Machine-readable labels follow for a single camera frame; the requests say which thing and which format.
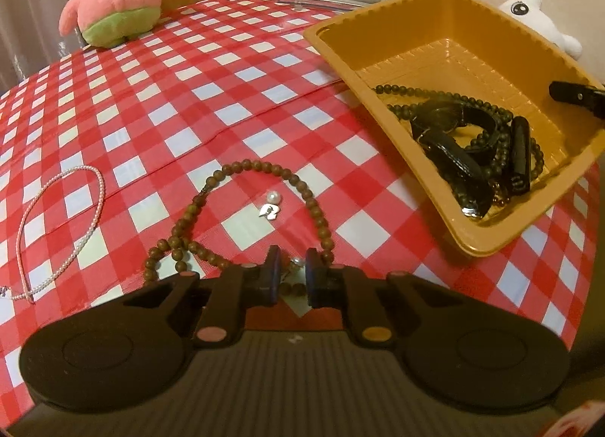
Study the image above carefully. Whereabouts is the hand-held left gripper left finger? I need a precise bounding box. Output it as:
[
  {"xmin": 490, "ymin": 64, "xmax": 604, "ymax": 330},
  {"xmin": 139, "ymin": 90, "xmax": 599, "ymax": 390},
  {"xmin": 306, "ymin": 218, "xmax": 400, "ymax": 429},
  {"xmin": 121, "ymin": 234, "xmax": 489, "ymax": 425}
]
[{"xmin": 120, "ymin": 245, "xmax": 282, "ymax": 348}]

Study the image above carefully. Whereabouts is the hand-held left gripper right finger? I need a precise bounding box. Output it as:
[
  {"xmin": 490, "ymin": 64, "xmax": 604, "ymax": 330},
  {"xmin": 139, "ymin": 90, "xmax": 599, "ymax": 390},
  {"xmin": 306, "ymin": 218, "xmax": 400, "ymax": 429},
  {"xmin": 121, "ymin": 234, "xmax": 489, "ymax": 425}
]
[{"xmin": 305, "ymin": 248, "xmax": 467, "ymax": 348}]

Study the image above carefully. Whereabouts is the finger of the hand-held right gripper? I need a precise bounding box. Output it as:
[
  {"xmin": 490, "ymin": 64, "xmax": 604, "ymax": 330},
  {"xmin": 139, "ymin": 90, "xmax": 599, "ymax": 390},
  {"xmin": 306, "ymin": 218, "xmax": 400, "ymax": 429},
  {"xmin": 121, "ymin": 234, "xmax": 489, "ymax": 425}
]
[{"xmin": 549, "ymin": 81, "xmax": 605, "ymax": 119}]

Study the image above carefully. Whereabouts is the brown wooden bead necklace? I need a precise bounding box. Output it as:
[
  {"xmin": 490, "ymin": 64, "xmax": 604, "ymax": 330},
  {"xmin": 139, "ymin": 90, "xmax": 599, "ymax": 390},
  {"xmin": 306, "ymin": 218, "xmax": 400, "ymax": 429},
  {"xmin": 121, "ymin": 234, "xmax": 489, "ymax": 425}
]
[{"xmin": 143, "ymin": 159, "xmax": 336, "ymax": 297}]

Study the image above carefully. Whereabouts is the black fitness tracker band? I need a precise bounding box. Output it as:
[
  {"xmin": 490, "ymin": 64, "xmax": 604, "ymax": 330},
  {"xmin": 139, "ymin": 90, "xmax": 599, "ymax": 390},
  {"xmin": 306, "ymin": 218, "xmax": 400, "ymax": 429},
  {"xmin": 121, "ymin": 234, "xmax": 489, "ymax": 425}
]
[{"xmin": 507, "ymin": 116, "xmax": 533, "ymax": 195}]

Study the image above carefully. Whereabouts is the black wristband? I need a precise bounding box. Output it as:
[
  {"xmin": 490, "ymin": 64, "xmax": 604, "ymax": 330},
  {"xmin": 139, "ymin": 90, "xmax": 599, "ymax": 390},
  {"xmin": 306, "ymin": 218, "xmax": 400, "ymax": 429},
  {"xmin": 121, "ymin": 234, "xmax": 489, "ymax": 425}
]
[{"xmin": 423, "ymin": 129, "xmax": 493, "ymax": 221}]

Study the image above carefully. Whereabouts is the black wristwatch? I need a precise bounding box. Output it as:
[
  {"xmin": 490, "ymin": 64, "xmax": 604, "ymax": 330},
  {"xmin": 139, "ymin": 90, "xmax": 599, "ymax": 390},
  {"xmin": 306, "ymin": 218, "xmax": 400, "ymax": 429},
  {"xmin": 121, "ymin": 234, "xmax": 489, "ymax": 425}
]
[{"xmin": 409, "ymin": 100, "xmax": 504, "ymax": 150}]

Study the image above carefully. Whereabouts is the yellow plastic tray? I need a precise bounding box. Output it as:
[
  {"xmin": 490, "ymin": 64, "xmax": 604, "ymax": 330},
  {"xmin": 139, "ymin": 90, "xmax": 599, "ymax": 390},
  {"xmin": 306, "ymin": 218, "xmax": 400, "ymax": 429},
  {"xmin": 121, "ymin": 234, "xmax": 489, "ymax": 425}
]
[{"xmin": 303, "ymin": 0, "xmax": 605, "ymax": 258}]

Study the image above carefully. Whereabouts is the dark small bead necklace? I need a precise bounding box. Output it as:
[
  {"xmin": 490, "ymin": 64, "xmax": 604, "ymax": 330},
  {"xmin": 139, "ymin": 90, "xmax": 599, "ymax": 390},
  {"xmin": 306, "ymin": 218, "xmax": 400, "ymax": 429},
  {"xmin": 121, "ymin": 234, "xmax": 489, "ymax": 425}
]
[{"xmin": 375, "ymin": 84, "xmax": 545, "ymax": 212}]

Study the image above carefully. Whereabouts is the white cat plush toy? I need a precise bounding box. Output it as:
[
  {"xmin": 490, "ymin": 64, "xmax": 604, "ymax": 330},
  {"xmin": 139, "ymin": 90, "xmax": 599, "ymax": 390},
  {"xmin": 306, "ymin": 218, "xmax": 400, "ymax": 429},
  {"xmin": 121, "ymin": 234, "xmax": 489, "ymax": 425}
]
[{"xmin": 498, "ymin": 0, "xmax": 583, "ymax": 60}]

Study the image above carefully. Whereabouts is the red white checkered tablecloth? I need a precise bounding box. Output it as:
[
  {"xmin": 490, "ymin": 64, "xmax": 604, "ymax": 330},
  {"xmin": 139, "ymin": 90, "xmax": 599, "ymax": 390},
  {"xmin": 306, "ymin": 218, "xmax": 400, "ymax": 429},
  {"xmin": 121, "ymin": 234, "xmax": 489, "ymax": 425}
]
[{"xmin": 0, "ymin": 0, "xmax": 605, "ymax": 423}]

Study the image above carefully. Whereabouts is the sheer patterned curtain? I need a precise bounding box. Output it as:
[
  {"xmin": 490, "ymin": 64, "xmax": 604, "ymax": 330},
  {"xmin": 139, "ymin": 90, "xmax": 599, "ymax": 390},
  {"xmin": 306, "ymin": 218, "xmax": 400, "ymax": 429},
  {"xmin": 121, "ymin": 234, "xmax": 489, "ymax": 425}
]
[{"xmin": 0, "ymin": 0, "xmax": 104, "ymax": 93}]

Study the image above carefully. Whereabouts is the white pearl necklace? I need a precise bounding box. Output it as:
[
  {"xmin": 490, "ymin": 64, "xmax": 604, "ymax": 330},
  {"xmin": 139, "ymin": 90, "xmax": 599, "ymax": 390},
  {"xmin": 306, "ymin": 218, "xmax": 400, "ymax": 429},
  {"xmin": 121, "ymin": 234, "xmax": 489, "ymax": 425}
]
[{"xmin": 0, "ymin": 165, "xmax": 107, "ymax": 304}]

